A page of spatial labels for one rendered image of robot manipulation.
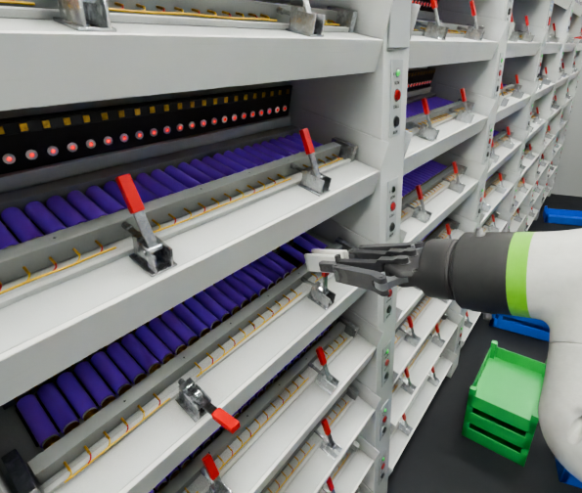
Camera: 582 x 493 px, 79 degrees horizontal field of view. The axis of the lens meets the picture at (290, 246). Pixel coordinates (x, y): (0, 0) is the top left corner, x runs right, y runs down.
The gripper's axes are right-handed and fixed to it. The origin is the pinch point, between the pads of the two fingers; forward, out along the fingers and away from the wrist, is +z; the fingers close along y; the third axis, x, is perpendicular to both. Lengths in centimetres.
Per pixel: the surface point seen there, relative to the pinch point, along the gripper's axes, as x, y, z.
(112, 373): -1.4, -31.8, 10.3
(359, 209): 3.5, 16.0, 2.7
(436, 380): -85, 71, 18
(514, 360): -83, 90, -5
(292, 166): 15.6, -0.3, 2.0
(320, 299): -7.0, -1.0, 2.6
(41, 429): -2.0, -40.2, 9.3
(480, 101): 15, 86, -2
